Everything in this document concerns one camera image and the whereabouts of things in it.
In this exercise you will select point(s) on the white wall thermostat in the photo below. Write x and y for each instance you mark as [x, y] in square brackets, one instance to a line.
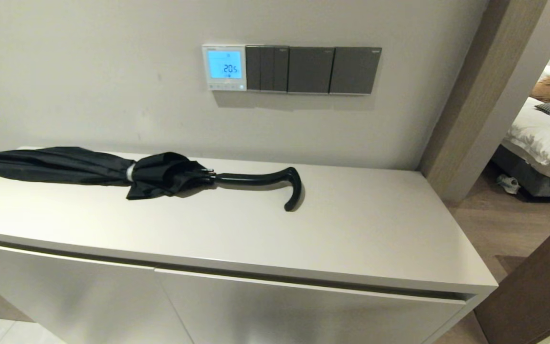
[225, 86]

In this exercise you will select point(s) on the grey single rocker wall switch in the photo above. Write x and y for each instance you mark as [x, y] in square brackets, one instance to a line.
[354, 70]
[310, 69]

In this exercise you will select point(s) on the white sideboard cabinet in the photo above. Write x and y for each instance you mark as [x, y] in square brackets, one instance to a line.
[351, 229]

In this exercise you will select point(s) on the white slipper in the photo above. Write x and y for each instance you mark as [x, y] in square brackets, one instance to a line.
[509, 184]

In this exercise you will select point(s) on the wood veneer door frame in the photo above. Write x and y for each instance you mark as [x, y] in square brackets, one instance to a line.
[485, 95]

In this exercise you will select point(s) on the white cabinet door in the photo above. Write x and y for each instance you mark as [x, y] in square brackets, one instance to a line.
[89, 296]
[303, 315]

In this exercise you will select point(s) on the dark grey bed base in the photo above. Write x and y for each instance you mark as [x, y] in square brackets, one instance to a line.
[518, 169]

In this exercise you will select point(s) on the white bed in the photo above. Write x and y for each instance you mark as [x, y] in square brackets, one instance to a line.
[542, 138]

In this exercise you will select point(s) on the grey triple rocker wall switch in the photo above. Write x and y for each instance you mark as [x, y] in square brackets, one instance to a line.
[267, 68]

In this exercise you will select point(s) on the dark brown wooden door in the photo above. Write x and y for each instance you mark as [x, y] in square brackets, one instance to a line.
[537, 286]

